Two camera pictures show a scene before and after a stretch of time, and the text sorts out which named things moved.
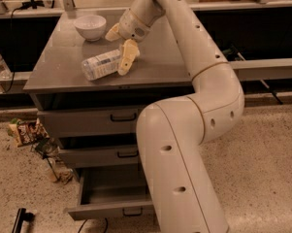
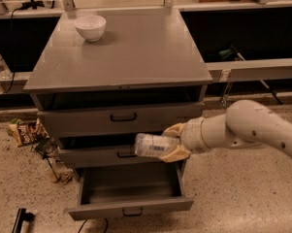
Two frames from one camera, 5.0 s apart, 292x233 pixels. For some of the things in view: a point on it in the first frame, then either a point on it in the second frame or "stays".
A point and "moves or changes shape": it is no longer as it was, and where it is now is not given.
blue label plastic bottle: (101, 65) moves or changes shape
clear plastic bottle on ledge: (1, 66) stays
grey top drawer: (90, 122) stays
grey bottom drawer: (112, 192) stays
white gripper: (133, 25) to (192, 135)
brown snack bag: (27, 132) stays
